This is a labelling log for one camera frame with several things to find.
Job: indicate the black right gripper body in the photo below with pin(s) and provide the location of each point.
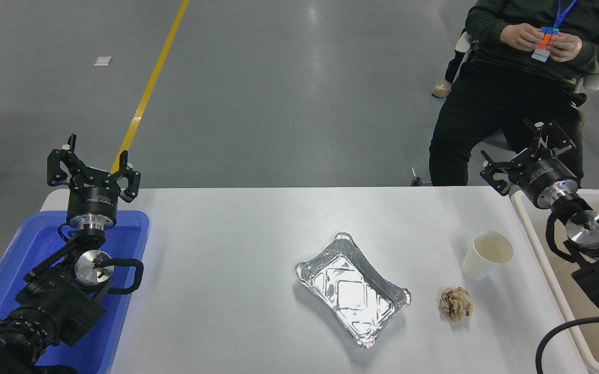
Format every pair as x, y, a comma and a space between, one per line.
544, 174

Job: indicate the person's left hand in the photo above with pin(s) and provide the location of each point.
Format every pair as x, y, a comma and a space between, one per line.
568, 48

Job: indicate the white chair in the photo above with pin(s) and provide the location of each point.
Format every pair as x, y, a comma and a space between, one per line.
593, 81

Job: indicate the person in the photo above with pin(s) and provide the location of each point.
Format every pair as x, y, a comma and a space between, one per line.
442, 88
491, 104

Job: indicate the white paper scrap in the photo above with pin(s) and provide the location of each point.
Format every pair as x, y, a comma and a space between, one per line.
103, 61

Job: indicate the colourful puzzle cube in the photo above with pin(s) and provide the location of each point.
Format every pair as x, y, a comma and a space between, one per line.
547, 37

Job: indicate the white paper cup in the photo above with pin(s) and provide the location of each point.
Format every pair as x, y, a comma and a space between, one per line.
478, 262

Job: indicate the large pale bin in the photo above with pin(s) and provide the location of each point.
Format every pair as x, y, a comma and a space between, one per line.
543, 244

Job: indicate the person's right hand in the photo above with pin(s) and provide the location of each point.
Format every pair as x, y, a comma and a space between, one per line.
520, 37

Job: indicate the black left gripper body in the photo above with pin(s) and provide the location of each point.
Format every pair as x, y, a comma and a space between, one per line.
92, 197

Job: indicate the silver foil tray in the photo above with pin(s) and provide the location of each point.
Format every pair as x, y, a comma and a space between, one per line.
351, 291

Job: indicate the blue plastic tray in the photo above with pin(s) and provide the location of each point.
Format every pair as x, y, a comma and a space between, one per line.
29, 244

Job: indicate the crumpled tan paper ball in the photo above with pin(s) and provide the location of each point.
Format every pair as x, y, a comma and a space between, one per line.
456, 304

